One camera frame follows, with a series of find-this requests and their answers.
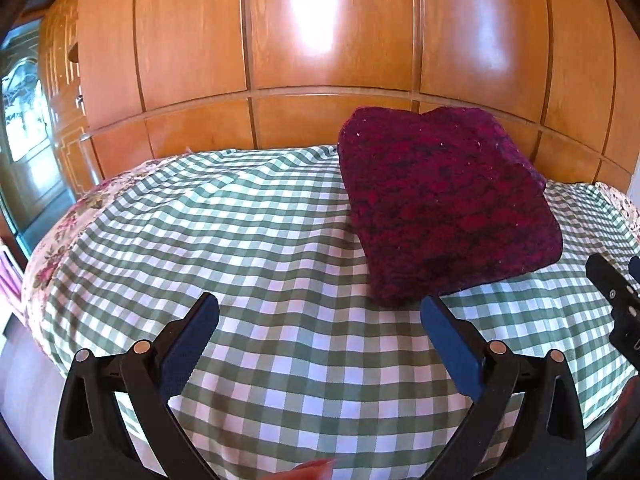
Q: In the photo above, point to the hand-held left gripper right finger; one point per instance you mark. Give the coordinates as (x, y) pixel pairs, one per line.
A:
(450, 345)

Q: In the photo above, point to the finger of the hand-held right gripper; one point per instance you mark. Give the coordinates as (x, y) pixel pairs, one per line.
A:
(607, 282)
(635, 267)

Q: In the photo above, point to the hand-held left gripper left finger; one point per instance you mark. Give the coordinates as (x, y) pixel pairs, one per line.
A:
(190, 345)

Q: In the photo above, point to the red purple knit sweater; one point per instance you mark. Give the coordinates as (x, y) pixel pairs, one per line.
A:
(440, 200)

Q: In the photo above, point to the person's left hand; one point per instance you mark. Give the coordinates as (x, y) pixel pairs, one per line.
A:
(305, 471)

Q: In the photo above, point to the green white checked blanket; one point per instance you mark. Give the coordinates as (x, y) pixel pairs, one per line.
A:
(275, 260)

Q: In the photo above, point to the floral bed sheet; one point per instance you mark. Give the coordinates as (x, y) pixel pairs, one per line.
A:
(60, 240)

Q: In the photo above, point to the pink cloth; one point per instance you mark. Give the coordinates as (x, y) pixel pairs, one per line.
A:
(7, 275)

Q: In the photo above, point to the dark framed glass door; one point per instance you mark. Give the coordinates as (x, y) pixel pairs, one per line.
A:
(25, 110)

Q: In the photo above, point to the wooden wardrobe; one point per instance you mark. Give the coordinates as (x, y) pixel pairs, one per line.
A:
(325, 35)

